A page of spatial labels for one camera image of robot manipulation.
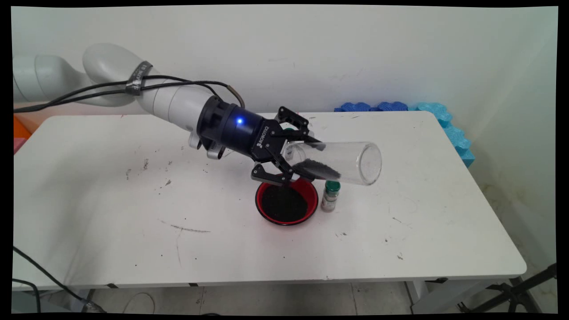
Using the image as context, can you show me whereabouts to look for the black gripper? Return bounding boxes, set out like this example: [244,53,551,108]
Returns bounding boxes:
[196,96,323,186]

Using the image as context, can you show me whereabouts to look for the black grains pile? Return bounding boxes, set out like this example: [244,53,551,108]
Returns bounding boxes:
[293,159,341,180]
[261,184,309,223]

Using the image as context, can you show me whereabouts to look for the clear plastic jar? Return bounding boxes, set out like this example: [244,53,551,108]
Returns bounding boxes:
[283,141,382,186]

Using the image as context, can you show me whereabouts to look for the red bowl black rim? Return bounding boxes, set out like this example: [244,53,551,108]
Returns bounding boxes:
[255,176,319,226]

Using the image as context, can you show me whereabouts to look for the orange block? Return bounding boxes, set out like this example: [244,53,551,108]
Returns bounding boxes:
[13,115,32,140]

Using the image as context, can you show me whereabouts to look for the black tripod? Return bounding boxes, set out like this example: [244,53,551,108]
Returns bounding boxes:
[458,263,557,314]

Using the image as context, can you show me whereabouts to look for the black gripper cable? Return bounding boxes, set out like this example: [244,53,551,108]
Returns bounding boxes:
[13,80,245,114]

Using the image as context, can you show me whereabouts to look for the black camera cable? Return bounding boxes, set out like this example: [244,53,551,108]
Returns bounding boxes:
[13,75,223,112]

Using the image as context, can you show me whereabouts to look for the white table leg frame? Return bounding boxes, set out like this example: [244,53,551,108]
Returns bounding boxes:
[405,278,525,315]

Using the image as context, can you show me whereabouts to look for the black floor cable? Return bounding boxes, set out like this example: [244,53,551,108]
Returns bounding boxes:
[12,246,107,313]

